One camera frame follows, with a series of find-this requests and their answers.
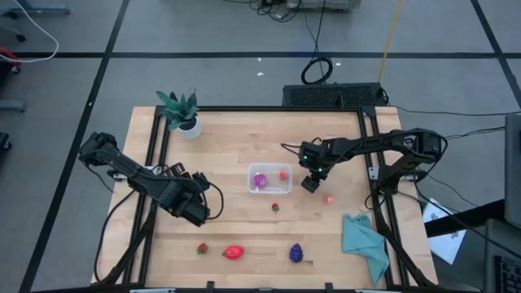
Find black aluminium table frame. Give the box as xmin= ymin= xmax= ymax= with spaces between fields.
xmin=93 ymin=104 xmax=439 ymax=288

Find black perforated equipment box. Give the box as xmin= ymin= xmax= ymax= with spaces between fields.
xmin=282 ymin=82 xmax=390 ymax=109

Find white plant pot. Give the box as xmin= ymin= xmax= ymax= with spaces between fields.
xmin=177 ymin=116 xmax=203 ymax=141

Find teal cloth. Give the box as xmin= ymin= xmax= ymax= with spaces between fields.
xmin=341 ymin=214 xmax=391 ymax=286

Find grey furniture leg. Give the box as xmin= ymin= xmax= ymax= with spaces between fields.
xmin=0 ymin=99 xmax=28 ymax=114
xmin=0 ymin=0 xmax=71 ymax=20

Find red wheeled object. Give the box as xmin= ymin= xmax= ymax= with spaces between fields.
xmin=0 ymin=46 xmax=22 ymax=74

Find white cable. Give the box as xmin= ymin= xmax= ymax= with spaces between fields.
xmin=0 ymin=0 xmax=60 ymax=64

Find dark desk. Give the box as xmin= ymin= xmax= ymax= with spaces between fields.
xmin=423 ymin=198 xmax=521 ymax=293

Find grey monitor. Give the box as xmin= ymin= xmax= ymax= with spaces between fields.
xmin=503 ymin=112 xmax=521 ymax=229

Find red toy bell pepper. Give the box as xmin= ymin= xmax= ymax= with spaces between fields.
xmin=221 ymin=244 xmax=246 ymax=261

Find purple toy grapes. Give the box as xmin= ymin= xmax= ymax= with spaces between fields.
xmin=288 ymin=243 xmax=304 ymax=264

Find black cable bundle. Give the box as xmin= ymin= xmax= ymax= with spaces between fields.
xmin=221 ymin=0 xmax=303 ymax=24

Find black power cable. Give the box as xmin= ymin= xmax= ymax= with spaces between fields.
xmin=83 ymin=162 xmax=138 ymax=285

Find yellow cable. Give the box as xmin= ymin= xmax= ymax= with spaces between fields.
xmin=378 ymin=0 xmax=405 ymax=82

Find black keyboard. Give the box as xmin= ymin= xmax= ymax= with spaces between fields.
xmin=494 ymin=255 xmax=521 ymax=293

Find white printed paper sheet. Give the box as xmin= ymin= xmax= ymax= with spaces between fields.
xmin=422 ymin=197 xmax=467 ymax=265

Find thin black floor cable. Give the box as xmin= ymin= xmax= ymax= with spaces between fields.
xmin=386 ymin=103 xmax=521 ymax=117

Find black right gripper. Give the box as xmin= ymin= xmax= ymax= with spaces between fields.
xmin=300 ymin=140 xmax=335 ymax=195

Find black coiled cable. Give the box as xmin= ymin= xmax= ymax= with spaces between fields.
xmin=300 ymin=0 xmax=335 ymax=85

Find clear plastic tupperware container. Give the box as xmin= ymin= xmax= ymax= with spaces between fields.
xmin=247 ymin=162 xmax=294 ymax=195

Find green artificial plant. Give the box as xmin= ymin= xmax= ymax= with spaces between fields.
xmin=155 ymin=89 xmax=200 ymax=131

